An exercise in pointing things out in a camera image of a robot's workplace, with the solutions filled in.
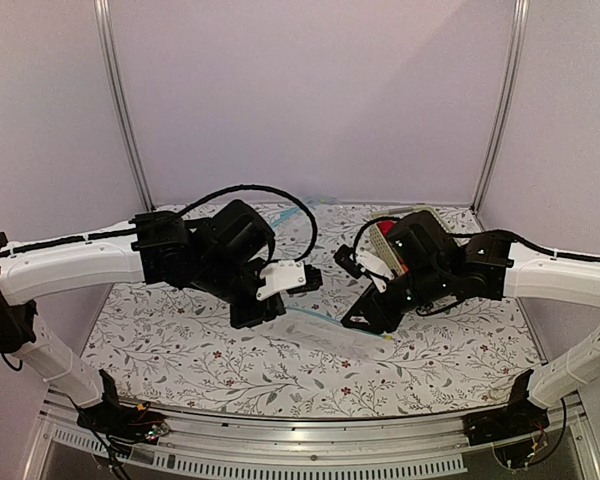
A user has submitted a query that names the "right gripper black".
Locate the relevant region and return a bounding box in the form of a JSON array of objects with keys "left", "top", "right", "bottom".
[{"left": 340, "top": 262, "right": 450, "bottom": 335}]

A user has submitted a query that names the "clear zip bag blue zipper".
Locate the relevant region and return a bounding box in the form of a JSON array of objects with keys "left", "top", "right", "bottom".
[{"left": 276, "top": 307, "right": 390, "bottom": 360}]

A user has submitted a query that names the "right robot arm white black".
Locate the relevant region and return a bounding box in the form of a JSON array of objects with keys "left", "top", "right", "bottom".
[{"left": 334, "top": 211, "right": 600, "bottom": 436}]

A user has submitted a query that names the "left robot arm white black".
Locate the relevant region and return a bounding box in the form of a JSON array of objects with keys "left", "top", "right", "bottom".
[{"left": 0, "top": 199, "right": 322, "bottom": 434}]

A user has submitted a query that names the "beige perforated plastic basket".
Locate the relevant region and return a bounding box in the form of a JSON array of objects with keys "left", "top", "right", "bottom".
[{"left": 370, "top": 205, "right": 459, "bottom": 271}]

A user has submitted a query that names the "floral patterned tablecloth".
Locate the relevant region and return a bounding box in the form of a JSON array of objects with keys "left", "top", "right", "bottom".
[{"left": 83, "top": 204, "right": 543, "bottom": 418}]

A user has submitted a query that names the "red toy apple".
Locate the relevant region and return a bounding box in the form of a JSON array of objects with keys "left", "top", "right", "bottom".
[{"left": 377, "top": 221, "right": 395, "bottom": 237}]

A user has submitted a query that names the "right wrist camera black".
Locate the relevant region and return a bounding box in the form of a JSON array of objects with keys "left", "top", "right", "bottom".
[{"left": 333, "top": 245, "right": 366, "bottom": 279}]

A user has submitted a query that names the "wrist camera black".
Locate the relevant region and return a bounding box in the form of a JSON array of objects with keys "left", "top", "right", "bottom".
[
  {"left": 333, "top": 245, "right": 366, "bottom": 279},
  {"left": 287, "top": 264, "right": 323, "bottom": 295}
]

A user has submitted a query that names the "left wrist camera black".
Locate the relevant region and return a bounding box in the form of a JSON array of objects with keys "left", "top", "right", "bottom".
[{"left": 287, "top": 264, "right": 323, "bottom": 295}]

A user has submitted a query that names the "aluminium front rail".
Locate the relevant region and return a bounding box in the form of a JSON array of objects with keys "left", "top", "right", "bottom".
[{"left": 39, "top": 389, "right": 589, "bottom": 476}]

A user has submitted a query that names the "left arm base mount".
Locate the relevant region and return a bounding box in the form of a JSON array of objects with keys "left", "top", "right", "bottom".
[{"left": 77, "top": 370, "right": 170, "bottom": 444}]

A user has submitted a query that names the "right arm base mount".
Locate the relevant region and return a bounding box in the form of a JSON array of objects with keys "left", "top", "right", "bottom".
[{"left": 462, "top": 370, "right": 549, "bottom": 470}]

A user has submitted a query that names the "left aluminium frame post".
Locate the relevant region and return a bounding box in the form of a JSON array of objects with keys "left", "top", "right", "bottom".
[{"left": 93, "top": 0, "right": 155, "bottom": 211}]

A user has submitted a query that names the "aluminium frame post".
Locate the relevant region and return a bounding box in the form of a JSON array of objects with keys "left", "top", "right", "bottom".
[
  {"left": 93, "top": 0, "right": 155, "bottom": 211},
  {"left": 471, "top": 0, "right": 530, "bottom": 215}
]

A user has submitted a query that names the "right aluminium frame post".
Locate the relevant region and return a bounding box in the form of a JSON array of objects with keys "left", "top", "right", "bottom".
[{"left": 471, "top": 0, "right": 530, "bottom": 215}]

